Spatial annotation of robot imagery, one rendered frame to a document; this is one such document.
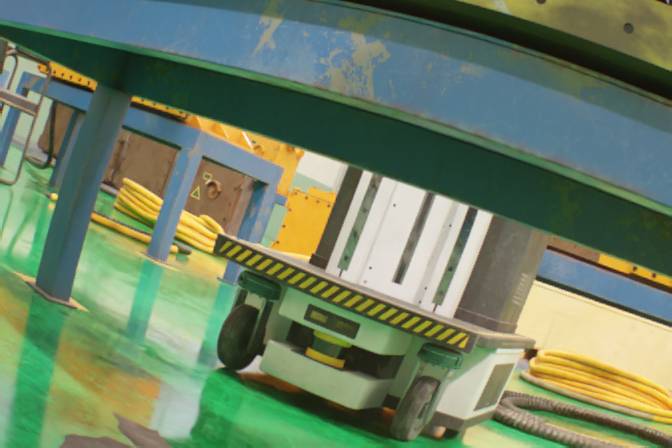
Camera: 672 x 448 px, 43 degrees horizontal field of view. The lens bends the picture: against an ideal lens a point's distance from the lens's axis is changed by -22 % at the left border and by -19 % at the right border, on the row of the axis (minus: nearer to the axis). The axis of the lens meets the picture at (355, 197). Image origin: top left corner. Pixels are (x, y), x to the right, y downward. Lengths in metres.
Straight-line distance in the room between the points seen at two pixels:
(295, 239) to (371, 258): 5.27
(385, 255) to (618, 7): 1.83
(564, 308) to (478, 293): 4.33
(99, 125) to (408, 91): 1.34
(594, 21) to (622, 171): 0.14
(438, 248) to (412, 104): 1.65
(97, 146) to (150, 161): 6.63
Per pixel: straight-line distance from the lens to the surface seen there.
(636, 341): 6.80
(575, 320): 6.93
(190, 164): 4.57
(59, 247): 2.23
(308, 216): 7.86
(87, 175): 2.22
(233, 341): 2.40
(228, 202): 8.19
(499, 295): 2.65
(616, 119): 0.87
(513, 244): 2.66
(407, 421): 2.25
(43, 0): 1.44
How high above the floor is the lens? 0.41
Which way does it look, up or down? 2 degrees up
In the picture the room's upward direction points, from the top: 21 degrees clockwise
